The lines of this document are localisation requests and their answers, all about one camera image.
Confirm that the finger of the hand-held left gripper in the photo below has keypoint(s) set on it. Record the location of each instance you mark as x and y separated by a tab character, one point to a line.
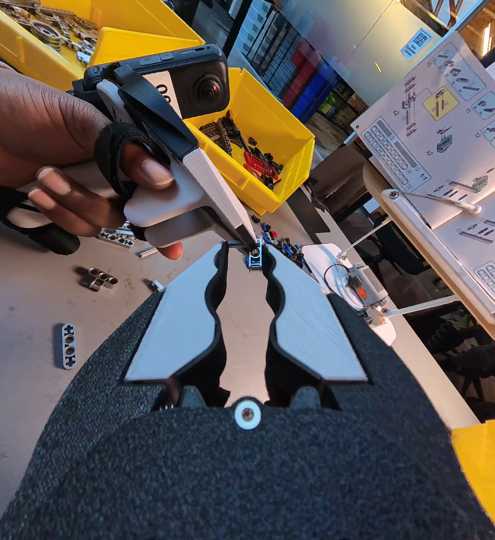
180	234
213	185

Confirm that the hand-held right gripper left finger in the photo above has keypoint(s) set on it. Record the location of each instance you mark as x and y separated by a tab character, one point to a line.
171	337

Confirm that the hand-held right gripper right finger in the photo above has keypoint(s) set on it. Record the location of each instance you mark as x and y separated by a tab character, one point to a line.
319	337

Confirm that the dark grey connector piece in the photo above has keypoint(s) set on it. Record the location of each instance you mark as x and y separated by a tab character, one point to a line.
256	255

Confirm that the yellow bin with red panels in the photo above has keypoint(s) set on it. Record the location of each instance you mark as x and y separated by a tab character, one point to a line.
268	118

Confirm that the grey desk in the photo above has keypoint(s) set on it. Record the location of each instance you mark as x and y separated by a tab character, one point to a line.
19	295

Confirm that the person's left hand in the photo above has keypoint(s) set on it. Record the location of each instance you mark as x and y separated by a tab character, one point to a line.
28	126

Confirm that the light grey short axle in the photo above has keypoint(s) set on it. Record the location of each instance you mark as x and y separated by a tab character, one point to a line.
148	253

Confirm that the heap of dark building pieces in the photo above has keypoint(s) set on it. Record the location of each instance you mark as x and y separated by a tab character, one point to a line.
226	135

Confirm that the grey motor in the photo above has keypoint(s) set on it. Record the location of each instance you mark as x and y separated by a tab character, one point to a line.
374	316

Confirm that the grey battery box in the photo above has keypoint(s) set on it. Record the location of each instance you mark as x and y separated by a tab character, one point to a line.
370	287

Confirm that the stack of grey crates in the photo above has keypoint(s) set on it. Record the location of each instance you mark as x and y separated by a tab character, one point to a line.
268	42

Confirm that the pile of small coloured connectors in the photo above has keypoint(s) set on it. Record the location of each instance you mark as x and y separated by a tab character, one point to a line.
287	249

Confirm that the scattered chrome beams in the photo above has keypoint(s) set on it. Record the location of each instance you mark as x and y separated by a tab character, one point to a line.
69	346

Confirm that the stack of red crates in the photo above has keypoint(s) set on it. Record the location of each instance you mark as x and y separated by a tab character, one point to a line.
304	71

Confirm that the blue crate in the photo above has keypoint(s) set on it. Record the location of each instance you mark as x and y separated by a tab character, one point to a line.
315	93

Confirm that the black office chair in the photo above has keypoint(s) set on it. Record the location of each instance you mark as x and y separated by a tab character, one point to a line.
399	249

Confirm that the wooden book stand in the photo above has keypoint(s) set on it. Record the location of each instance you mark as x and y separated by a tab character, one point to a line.
443	253

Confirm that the far left yellow bin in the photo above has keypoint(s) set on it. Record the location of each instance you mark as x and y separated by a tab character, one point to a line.
49	29

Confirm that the yellow bin with blue pins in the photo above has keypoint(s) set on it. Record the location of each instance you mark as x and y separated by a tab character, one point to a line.
492	472

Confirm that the white paper notice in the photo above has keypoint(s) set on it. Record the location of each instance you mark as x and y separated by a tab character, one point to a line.
416	42

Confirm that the instruction booklet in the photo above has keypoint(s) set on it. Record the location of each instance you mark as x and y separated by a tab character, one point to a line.
441	147

